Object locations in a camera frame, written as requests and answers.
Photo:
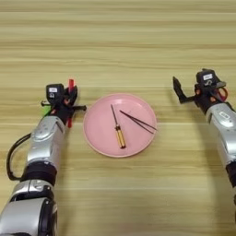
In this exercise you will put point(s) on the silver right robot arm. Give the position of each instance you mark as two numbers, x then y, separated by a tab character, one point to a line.
224	132

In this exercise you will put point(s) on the black tweezers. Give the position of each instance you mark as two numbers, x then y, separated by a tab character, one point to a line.
126	114

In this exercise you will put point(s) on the left gripper labelled black box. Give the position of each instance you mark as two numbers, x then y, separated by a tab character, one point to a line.
54	92

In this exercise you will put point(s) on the right gripper labelled black box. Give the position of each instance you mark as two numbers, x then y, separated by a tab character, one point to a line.
207	76

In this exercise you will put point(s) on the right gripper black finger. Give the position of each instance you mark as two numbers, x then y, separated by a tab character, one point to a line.
219	84
179	90

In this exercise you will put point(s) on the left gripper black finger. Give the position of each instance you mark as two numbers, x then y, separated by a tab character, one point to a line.
74	96
65	96

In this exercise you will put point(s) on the pink round plate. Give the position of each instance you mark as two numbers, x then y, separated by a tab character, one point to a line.
104	135

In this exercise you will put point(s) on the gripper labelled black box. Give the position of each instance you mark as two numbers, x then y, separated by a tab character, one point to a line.
207	76
54	92

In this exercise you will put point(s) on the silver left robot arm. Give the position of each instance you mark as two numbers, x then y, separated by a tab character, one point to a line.
43	144

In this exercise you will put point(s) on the red and black marker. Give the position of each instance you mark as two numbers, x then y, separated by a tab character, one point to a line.
71	84

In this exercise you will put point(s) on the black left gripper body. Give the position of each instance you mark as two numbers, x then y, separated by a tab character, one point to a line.
63	112

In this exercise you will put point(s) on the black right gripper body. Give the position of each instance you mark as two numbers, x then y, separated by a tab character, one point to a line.
206	98

